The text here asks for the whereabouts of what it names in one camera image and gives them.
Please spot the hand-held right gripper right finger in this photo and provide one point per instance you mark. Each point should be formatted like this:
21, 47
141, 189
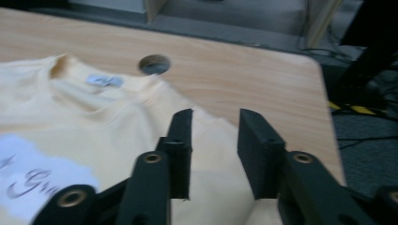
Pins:
259, 153

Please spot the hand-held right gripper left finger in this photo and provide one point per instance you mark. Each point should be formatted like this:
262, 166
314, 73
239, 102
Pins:
180, 150

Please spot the cream printed t-shirt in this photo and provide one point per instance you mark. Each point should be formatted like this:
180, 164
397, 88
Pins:
103, 125

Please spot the yellow black hazard tape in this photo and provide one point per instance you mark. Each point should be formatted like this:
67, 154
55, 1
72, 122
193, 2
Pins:
356, 108

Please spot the black metal stand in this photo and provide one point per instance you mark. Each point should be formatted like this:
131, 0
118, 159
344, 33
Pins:
369, 53

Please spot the pale wooden post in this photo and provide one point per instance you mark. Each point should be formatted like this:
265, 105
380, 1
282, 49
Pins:
319, 18
153, 7

